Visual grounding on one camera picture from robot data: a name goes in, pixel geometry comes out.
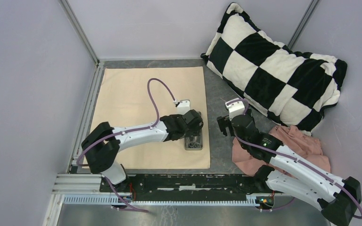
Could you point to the metal instrument tray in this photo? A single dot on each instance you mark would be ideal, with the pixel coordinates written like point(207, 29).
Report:
point(194, 143)

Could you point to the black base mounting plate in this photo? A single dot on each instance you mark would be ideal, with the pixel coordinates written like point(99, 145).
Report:
point(191, 187)

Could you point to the beige cloth wrap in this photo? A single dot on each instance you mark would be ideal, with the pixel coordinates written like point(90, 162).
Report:
point(131, 97)

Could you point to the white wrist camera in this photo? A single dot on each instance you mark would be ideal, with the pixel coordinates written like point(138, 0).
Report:
point(182, 106)
point(235, 107)

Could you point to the black white checkered pillow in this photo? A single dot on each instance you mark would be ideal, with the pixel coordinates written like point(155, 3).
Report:
point(290, 88)

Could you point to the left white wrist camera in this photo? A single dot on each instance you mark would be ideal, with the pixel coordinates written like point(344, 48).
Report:
point(182, 106)

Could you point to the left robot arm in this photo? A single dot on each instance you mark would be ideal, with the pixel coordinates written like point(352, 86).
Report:
point(102, 145)

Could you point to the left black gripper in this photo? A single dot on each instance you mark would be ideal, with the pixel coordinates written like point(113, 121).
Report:
point(195, 131)

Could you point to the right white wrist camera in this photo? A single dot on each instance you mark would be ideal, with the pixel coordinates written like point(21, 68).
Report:
point(235, 107)

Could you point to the pink crumpled cloth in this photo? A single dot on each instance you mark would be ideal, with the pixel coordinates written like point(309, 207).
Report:
point(306, 146)

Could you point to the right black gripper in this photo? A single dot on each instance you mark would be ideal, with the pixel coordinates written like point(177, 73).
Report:
point(224, 122)

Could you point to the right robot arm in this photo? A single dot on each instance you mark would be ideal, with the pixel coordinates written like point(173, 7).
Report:
point(338, 199)

